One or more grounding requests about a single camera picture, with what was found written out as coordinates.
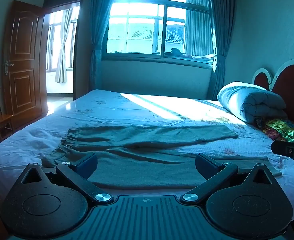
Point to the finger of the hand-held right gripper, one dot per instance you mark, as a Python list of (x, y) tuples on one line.
[(283, 150)]

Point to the grey-green pants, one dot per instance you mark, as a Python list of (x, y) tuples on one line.
[(147, 170)]

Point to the colourful patterned cloth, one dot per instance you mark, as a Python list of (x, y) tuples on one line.
[(281, 127)]

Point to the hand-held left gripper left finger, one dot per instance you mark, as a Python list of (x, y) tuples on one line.
[(88, 166)]

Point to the bed with floral sheet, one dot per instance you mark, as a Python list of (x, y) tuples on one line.
[(162, 105)]

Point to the large bedroom window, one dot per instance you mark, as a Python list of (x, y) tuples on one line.
[(163, 30)]

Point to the red and white headboard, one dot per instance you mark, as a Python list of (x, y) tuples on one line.
[(291, 85)]

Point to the pale hallway curtain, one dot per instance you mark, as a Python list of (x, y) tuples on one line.
[(62, 55)]

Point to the brown wooden door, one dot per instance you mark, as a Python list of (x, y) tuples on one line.
[(24, 55)]

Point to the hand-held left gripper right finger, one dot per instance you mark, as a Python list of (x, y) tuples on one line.
[(204, 165)]

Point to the dark object on windowsill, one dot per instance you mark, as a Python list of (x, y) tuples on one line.
[(175, 52)]

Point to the blue curtain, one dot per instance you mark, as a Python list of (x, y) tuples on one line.
[(219, 75), (99, 30)]

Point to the hallway window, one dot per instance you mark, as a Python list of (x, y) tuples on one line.
[(52, 42)]

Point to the small wooden chair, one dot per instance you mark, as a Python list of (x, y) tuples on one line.
[(1, 118)]

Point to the rolled light quilt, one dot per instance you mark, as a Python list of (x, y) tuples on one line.
[(249, 100)]

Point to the folded cloth on windowsill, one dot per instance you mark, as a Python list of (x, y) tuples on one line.
[(203, 57)]

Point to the sheer pale curtain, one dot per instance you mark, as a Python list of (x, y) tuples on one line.
[(199, 30)]

